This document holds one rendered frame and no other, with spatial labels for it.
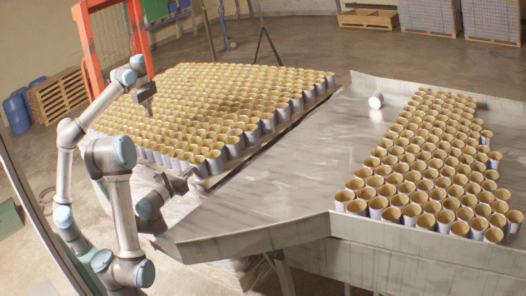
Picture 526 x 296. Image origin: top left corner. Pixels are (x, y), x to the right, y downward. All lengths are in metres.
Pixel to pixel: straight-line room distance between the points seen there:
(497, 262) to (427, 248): 0.26
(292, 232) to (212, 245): 0.25
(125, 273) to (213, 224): 0.40
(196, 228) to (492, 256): 1.04
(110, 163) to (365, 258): 0.89
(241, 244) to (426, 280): 0.63
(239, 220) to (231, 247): 0.19
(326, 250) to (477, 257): 0.60
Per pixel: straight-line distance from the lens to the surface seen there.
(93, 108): 1.73
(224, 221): 1.45
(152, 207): 1.50
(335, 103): 2.17
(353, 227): 1.23
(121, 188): 1.31
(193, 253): 1.28
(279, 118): 2.00
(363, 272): 1.39
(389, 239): 1.20
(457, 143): 1.63
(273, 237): 1.25
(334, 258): 1.41
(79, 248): 1.90
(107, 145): 1.30
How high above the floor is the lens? 1.92
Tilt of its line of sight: 28 degrees down
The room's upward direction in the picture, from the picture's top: 12 degrees counter-clockwise
